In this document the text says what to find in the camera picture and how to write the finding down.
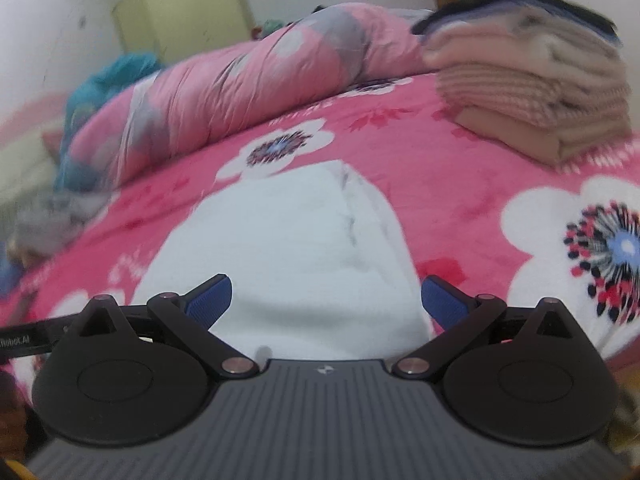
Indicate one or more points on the blue cloth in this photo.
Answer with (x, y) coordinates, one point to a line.
(10, 277)

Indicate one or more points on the pink white headboard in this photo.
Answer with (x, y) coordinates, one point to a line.
(20, 140)

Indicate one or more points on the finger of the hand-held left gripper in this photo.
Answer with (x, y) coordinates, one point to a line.
(55, 324)

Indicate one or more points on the beige garment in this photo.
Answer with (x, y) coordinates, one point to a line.
(19, 251)

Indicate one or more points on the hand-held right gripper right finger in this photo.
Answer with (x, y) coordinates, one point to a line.
(442, 301)

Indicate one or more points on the yellow-green wardrobe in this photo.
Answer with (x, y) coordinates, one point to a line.
(180, 10)

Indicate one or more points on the white shirt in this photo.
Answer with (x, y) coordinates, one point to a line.
(285, 250)

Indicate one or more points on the pink grey floral quilt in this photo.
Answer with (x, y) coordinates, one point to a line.
(240, 85)

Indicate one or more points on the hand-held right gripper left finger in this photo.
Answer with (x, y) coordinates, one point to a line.
(210, 301)

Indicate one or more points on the teal patterned blanket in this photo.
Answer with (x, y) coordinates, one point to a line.
(115, 77)

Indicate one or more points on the pink floral blanket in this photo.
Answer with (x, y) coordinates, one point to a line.
(475, 185)

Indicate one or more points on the grey garment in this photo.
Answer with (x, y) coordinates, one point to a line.
(60, 220)

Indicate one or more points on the stack of folded clothes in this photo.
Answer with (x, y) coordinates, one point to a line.
(530, 80)

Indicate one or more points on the colourful cloth pile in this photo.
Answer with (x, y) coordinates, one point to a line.
(270, 27)

